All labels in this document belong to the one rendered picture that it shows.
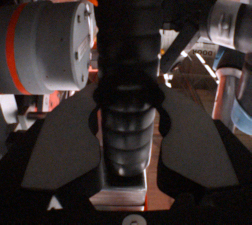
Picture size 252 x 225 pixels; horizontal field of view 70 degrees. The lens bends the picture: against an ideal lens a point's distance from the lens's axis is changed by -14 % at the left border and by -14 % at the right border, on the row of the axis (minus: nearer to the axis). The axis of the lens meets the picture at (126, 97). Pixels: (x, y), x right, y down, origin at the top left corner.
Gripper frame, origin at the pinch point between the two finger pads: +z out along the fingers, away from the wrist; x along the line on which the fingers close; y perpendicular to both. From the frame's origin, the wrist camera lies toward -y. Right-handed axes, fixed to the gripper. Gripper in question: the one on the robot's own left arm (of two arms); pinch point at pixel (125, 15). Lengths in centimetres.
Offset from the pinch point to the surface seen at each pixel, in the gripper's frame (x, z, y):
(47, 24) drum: 22.1, -8.7, 2.3
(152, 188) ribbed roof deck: -384, 223, -684
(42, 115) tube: 21.6, 1.0, -15.8
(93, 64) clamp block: 6.7, 3.1, -10.4
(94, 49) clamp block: 6.3, 3.0, -7.1
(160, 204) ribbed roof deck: -342, 147, -679
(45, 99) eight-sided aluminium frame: 15.6, 13.5, -20.1
